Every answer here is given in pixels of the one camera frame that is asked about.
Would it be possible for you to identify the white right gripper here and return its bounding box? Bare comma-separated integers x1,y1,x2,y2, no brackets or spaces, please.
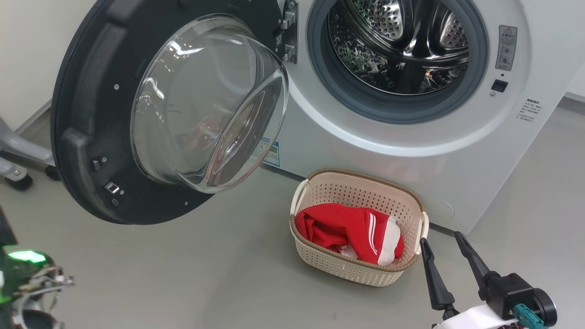
420,232,519,329

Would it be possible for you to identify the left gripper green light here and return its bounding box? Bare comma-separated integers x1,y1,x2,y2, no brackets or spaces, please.
0,247,76,329

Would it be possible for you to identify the red and white garment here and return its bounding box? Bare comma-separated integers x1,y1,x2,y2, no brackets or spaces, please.
295,203,405,266

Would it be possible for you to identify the round black washing machine door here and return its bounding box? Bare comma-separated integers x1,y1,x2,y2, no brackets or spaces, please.
50,0,298,225

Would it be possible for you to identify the cream perforated laundry basket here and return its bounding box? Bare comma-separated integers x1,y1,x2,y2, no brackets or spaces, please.
289,169,430,287

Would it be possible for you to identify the white front-load washing machine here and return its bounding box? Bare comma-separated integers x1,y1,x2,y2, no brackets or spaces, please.
261,0,585,234

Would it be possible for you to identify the grey rubber door gasket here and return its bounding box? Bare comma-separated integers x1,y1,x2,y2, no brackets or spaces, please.
307,0,489,125

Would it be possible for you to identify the metal door hinge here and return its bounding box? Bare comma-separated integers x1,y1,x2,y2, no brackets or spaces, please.
273,0,300,64

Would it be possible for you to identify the grey partition stand with caster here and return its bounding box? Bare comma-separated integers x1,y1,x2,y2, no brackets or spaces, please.
0,117,61,181
0,158,33,191

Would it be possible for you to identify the small printed text sticker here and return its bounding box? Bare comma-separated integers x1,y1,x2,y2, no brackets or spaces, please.
516,97,542,123

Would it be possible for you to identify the blue energy label sticker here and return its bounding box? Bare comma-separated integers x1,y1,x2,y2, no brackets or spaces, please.
258,137,281,168

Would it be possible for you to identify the grey warning sticker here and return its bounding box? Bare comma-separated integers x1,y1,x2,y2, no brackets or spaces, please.
495,25,518,71

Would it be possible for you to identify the perforated steel washer drum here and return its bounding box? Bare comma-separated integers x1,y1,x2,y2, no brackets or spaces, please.
328,0,470,96

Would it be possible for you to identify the teal cable connector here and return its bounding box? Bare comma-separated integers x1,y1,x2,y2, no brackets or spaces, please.
513,303,547,329

